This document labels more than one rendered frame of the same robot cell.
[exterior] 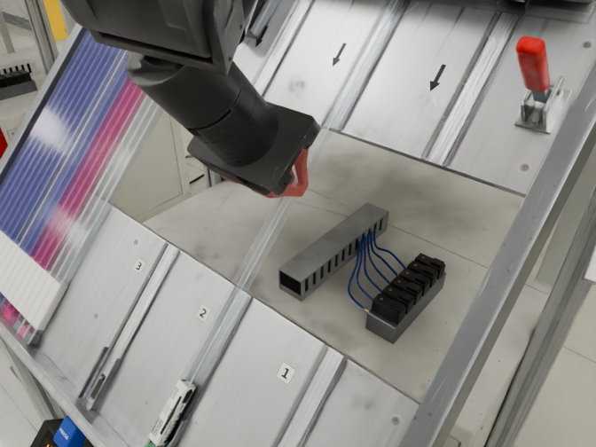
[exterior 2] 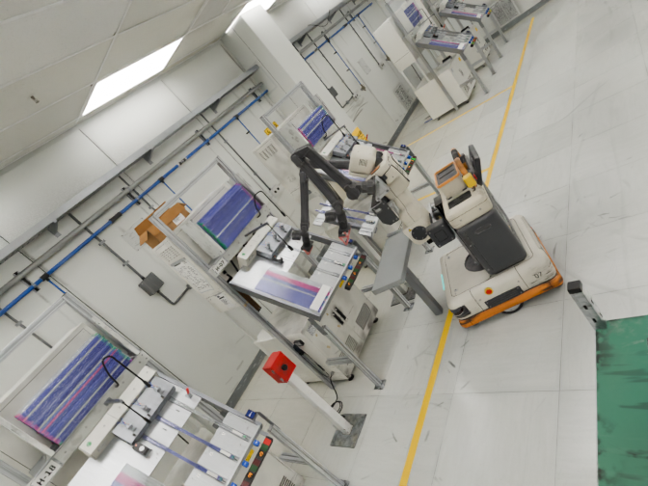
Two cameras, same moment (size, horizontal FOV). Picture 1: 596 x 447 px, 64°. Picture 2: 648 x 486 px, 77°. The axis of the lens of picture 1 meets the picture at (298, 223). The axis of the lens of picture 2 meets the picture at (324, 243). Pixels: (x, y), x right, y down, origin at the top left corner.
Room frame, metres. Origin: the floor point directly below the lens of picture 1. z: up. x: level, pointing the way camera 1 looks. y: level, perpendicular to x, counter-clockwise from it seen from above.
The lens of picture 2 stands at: (-0.13, 2.93, 1.87)
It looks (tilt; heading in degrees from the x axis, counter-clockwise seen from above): 18 degrees down; 277
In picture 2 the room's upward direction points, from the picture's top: 42 degrees counter-clockwise
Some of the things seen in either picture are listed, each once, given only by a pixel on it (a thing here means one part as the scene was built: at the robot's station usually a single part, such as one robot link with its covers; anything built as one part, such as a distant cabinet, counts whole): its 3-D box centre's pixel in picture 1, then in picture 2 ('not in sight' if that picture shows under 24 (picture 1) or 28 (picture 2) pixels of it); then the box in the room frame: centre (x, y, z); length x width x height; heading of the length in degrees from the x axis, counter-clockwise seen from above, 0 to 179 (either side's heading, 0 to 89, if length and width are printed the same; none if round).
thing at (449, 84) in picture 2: not in sight; (424, 54); (-2.45, -3.96, 0.95); 1.36 x 0.82 x 1.90; 139
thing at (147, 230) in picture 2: not in sight; (175, 210); (0.96, -0.24, 1.82); 0.68 x 0.30 x 0.20; 49
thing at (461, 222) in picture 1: (364, 322); (319, 328); (0.80, -0.16, 0.31); 0.70 x 0.65 x 0.62; 49
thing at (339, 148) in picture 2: not in sight; (368, 192); (-0.29, -1.16, 0.65); 1.01 x 0.73 x 1.29; 139
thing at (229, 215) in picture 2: not in sight; (229, 216); (0.67, -0.13, 1.52); 0.51 x 0.13 x 0.27; 49
